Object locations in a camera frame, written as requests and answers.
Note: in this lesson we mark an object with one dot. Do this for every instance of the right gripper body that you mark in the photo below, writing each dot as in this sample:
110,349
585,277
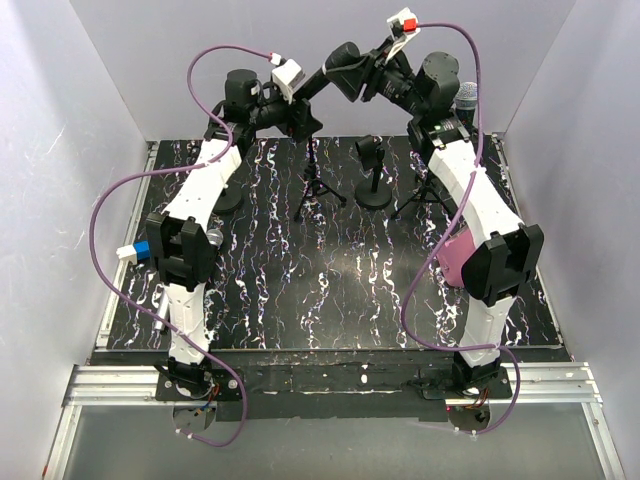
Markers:
388,80

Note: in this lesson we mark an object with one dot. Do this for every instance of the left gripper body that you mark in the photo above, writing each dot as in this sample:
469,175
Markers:
272,114

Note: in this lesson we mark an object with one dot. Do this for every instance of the tall black foam microphone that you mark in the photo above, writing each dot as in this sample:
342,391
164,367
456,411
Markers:
345,55

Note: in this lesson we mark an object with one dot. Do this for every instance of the black tripod stand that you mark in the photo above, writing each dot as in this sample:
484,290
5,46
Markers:
315,187

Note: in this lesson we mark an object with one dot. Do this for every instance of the round base stand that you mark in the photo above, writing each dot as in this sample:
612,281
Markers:
370,193
229,201

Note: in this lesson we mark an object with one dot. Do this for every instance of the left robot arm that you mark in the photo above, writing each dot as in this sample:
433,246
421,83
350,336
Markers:
183,252

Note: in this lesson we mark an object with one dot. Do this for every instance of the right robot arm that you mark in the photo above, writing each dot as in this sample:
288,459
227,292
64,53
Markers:
496,253

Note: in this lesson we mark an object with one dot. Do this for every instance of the pink wedge block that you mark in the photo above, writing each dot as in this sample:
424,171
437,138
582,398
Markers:
453,255

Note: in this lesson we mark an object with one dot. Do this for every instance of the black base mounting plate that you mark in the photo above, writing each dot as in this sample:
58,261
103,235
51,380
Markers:
332,384

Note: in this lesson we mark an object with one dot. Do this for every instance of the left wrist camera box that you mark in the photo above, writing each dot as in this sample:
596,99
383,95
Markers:
286,75

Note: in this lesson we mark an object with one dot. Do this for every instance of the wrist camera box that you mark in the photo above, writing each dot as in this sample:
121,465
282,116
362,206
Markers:
286,75
403,27

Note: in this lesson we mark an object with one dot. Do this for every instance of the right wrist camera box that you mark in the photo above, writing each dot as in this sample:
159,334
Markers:
403,27

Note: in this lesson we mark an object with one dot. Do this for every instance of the right shock mount stand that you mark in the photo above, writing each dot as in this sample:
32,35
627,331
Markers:
426,189

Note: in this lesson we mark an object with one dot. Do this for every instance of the aluminium frame rail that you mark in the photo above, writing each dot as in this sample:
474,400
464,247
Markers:
332,281

